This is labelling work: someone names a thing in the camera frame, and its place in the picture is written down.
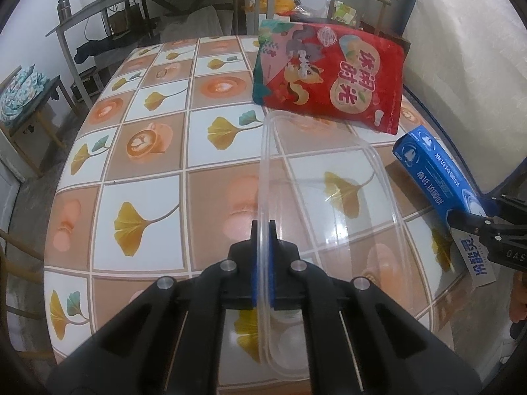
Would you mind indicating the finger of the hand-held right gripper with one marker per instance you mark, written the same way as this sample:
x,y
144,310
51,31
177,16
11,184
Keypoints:
x,y
473,223
514,205

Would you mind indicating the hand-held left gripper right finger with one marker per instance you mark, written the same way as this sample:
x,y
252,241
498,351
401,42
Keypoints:
x,y
272,263

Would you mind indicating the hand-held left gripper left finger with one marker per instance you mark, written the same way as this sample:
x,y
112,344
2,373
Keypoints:
x,y
256,263

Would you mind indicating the white packet blue print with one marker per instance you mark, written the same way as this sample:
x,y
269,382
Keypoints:
x,y
477,263

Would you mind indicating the blue white carton box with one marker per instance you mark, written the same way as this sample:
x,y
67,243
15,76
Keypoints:
x,y
436,173

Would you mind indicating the clear plastic container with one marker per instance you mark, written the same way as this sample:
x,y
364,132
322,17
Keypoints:
x,y
329,214

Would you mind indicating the red snack bag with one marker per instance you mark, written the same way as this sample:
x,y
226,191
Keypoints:
x,y
341,86

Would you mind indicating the person's right hand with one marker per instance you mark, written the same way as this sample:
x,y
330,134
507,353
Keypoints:
x,y
519,300

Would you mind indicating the white mattress blue edge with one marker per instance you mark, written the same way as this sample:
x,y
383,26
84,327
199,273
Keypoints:
x,y
465,70

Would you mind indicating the patterned dining table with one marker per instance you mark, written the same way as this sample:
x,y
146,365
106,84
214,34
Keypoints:
x,y
144,173

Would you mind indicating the wooden chair grey seat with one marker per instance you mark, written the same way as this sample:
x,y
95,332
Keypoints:
x,y
20,247

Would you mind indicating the dark storage box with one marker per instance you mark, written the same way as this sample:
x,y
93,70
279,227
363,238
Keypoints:
x,y
86,84

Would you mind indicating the white green packet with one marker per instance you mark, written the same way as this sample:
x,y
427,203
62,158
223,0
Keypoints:
x,y
343,12

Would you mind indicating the white sack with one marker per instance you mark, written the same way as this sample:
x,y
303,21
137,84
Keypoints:
x,y
197,20

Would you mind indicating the yellow plastic bag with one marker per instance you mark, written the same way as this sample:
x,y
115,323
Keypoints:
x,y
282,2

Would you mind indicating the dark cloth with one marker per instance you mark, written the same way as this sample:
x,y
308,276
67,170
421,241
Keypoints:
x,y
99,47

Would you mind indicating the wooden chair dark seat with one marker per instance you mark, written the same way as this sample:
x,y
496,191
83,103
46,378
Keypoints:
x,y
51,85

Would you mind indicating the cardboard box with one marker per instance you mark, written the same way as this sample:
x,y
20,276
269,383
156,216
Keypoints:
x,y
123,20

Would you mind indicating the floral folded blanket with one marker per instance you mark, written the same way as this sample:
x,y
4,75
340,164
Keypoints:
x,y
20,90

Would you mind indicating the metal water bottle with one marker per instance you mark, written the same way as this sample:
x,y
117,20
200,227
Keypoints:
x,y
64,8

